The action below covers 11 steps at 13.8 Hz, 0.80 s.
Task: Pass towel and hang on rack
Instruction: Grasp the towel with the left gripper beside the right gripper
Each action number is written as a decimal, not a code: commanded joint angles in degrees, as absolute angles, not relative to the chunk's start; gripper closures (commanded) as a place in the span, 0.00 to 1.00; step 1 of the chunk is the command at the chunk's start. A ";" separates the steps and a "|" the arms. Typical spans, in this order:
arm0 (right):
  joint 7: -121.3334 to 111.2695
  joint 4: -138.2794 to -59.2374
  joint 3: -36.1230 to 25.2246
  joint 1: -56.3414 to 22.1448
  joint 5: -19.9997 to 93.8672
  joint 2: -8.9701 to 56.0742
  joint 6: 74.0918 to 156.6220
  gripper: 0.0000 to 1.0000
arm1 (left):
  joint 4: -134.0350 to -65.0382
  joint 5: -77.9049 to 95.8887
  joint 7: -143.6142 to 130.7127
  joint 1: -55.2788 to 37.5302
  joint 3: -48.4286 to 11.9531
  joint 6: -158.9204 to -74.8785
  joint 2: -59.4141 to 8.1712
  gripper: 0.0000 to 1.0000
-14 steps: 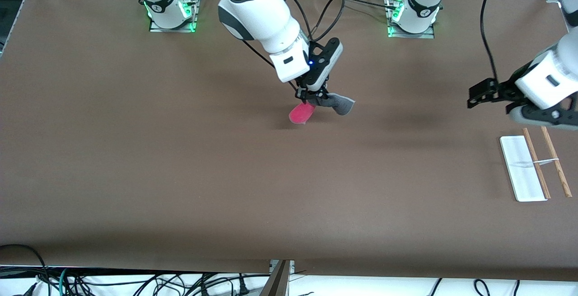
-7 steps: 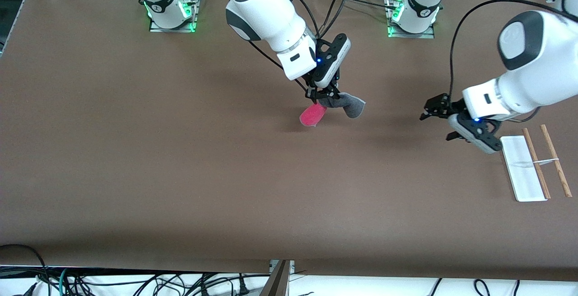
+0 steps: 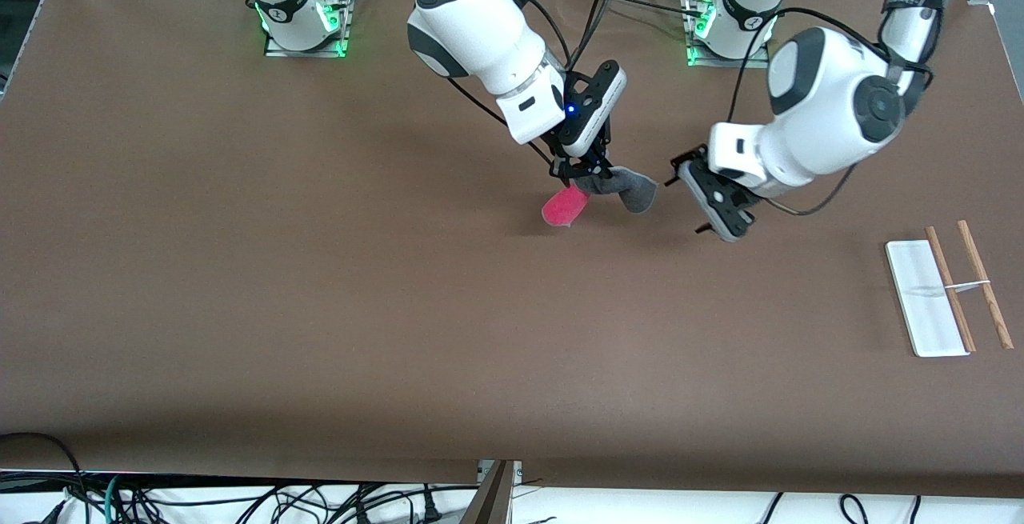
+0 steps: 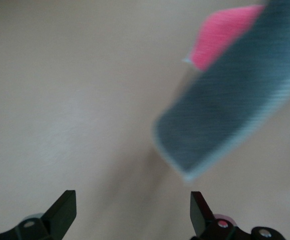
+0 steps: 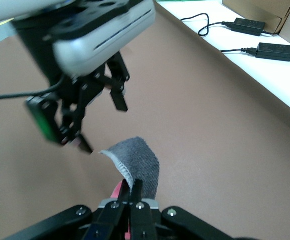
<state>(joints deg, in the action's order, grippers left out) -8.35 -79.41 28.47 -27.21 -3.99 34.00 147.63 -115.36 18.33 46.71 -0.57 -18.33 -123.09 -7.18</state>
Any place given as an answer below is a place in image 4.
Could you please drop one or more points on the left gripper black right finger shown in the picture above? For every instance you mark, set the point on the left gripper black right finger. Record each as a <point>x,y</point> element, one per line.
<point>210,230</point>

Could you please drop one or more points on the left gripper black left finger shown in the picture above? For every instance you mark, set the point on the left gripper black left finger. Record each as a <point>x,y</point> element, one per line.
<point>49,225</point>

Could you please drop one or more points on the pink towel with grey back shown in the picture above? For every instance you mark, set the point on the pink towel with grey back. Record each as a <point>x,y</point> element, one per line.
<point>222,112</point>

